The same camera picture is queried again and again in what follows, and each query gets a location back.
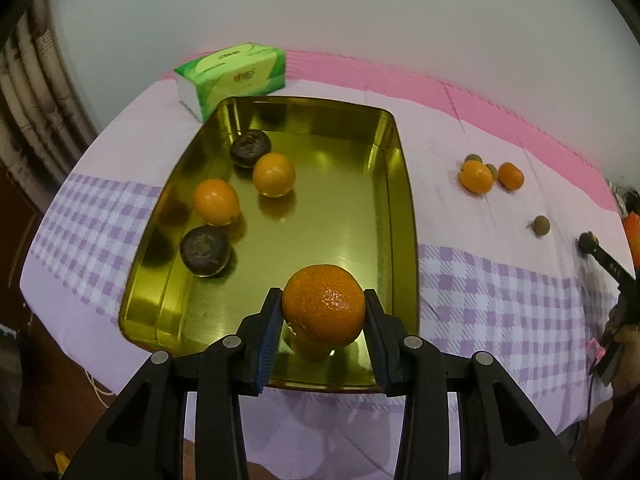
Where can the purple checked tablecloth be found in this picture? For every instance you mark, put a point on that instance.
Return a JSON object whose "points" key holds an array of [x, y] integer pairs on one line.
{"points": [[490, 285]]}

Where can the dark mangosteen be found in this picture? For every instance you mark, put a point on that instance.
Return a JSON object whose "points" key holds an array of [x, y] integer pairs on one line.
{"points": [[250, 147], [205, 250]]}

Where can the orange mandarin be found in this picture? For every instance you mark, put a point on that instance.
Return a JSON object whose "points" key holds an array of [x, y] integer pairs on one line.
{"points": [[322, 305], [476, 177], [510, 175], [273, 175], [216, 201]]}

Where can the orange plastic bag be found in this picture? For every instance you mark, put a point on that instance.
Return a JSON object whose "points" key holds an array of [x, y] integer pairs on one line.
{"points": [[632, 230]]}

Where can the brown longan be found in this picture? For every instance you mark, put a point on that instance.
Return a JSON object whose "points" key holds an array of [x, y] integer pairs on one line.
{"points": [[540, 225], [470, 159], [492, 171]]}

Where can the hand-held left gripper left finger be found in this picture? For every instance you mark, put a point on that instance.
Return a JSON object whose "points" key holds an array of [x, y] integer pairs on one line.
{"points": [[267, 340]]}

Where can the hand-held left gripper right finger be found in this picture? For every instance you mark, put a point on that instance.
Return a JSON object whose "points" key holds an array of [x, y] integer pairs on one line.
{"points": [[382, 355]]}

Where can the striped curtain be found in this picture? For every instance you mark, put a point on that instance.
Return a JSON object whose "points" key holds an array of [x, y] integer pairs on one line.
{"points": [[30, 85]]}

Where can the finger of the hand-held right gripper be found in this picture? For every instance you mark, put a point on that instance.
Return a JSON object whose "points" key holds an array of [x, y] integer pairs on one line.
{"points": [[607, 260]]}

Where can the green tissue pack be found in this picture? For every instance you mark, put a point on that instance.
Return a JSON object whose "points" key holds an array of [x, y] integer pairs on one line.
{"points": [[225, 75]]}

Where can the gold tin box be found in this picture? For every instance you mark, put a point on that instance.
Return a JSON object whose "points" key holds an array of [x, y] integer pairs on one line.
{"points": [[330, 210]]}

